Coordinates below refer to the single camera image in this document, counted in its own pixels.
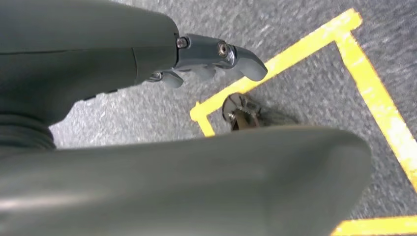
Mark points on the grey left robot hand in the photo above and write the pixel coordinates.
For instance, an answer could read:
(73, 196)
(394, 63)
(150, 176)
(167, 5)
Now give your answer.
(81, 49)

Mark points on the yellow floor tape square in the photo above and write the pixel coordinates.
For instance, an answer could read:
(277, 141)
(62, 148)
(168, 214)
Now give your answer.
(374, 94)

